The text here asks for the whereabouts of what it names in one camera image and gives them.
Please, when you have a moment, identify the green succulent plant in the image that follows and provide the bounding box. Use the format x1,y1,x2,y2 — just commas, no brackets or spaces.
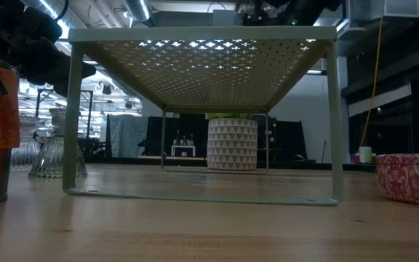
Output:
205,112,254,120

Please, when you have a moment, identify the white ceiling box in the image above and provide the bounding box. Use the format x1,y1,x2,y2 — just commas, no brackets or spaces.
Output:
347,0,419,21

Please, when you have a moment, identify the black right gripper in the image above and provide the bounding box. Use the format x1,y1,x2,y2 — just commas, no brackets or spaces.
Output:
235,0,343,26

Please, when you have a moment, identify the yellow hanging cable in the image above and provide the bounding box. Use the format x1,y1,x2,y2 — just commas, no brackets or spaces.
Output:
360,16,383,148

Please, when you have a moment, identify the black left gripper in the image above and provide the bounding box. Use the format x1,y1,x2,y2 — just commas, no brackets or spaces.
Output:
0,0,97,98

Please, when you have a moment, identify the white plastic container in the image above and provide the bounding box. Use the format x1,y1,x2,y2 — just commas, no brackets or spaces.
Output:
358,146,373,164

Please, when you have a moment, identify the pink patterned candle tin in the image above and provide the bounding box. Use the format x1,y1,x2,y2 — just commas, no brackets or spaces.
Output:
375,153,419,207

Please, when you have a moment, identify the small white table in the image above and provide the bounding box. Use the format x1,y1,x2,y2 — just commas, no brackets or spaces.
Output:
171,145,196,157

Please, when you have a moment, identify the grey hanging cloth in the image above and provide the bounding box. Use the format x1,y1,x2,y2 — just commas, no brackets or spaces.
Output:
107,114,148,158

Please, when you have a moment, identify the white geometric plant pot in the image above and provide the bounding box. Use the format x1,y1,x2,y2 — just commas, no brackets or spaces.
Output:
207,118,258,171

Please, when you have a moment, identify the green perforated metal shelf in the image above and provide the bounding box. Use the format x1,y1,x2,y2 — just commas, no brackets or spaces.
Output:
62,25,344,207

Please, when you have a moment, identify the small silver ventilation duct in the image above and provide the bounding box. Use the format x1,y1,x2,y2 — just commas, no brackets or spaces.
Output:
124,0,153,23

